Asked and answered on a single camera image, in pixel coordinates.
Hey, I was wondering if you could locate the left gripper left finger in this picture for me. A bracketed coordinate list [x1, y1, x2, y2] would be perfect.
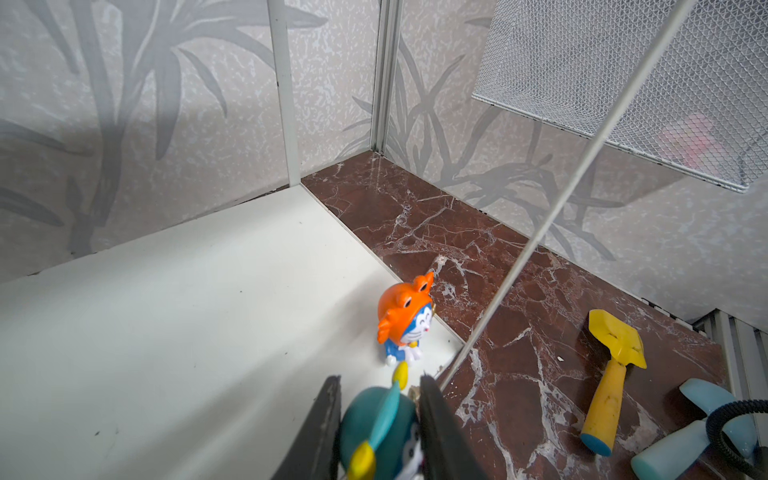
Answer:
[272, 375, 342, 480]

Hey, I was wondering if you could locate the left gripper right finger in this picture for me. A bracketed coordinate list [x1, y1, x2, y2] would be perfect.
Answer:
[418, 375, 488, 480]

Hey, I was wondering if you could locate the teal blue Doraemon figure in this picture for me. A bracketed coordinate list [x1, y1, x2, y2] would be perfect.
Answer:
[339, 362, 425, 479]

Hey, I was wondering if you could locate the orange Doraemon figure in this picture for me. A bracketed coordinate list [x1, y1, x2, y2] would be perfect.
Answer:
[377, 271, 435, 366]

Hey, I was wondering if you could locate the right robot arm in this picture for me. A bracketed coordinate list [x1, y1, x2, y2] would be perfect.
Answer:
[706, 399, 767, 479]

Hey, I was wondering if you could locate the white two-tier shelf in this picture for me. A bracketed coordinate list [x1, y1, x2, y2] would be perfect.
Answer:
[0, 0, 700, 480]

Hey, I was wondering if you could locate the yellow toy spatula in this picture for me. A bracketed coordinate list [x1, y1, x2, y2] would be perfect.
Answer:
[580, 309, 647, 457]

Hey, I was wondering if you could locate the teal toy utensil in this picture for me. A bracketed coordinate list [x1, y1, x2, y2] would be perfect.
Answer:
[631, 378, 767, 479]

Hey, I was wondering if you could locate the pink object in basket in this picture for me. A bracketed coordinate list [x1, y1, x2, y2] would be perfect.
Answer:
[656, 113, 726, 175]

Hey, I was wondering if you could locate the white wire mesh basket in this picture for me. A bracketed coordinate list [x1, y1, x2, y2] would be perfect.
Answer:
[473, 1, 767, 193]

